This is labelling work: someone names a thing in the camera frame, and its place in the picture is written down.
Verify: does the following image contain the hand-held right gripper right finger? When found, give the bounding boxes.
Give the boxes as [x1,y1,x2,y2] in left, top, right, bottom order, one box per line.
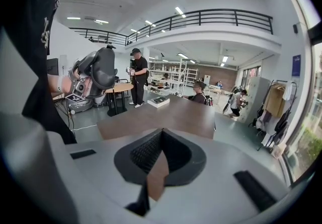
[145,128,290,224]

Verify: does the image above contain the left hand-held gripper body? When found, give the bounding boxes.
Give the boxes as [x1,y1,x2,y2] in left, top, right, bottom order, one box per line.
[64,63,93,104]

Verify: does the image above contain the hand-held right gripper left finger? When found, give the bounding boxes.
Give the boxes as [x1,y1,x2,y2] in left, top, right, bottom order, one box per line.
[46,128,164,224]

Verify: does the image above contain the black glasses case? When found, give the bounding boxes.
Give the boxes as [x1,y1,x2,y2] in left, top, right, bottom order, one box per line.
[89,46,119,99]

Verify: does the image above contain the person's left forearm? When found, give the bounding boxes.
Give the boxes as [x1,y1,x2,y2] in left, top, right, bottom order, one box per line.
[47,74,60,93]

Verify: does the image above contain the person's left hand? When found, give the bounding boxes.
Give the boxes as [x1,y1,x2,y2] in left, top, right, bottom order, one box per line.
[61,73,74,95]

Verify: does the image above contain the round light wooden table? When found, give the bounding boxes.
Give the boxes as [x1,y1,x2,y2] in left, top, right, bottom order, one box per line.
[104,82,134,117]

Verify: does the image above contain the white flat box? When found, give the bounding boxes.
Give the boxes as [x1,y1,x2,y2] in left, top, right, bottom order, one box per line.
[147,96,171,109]

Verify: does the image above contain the brown wooden table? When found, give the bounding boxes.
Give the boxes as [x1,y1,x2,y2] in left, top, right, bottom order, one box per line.
[97,94,217,141]

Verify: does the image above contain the black shirt with cream print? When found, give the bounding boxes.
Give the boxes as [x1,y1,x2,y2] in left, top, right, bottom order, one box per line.
[0,0,77,144]

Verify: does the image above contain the grey metal lockers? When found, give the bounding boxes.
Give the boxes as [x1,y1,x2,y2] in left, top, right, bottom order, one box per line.
[241,77,271,123]

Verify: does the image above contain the white shelving unit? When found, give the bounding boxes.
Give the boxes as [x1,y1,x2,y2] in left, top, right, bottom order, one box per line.
[148,58,200,93]

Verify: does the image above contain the clothes rack with garments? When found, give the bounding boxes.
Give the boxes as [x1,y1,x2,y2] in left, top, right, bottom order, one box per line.
[249,79,298,152]

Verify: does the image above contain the large dark-framed window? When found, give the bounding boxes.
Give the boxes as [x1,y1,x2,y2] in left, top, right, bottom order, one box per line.
[281,0,322,188]

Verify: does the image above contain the black balcony railing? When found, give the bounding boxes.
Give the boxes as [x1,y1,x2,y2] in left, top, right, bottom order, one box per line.
[69,9,274,46]

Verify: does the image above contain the white cable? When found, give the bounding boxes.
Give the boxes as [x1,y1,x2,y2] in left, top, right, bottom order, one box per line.
[71,124,98,131]

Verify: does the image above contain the blue wall poster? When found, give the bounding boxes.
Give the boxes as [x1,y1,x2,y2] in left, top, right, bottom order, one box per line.
[291,54,302,78]

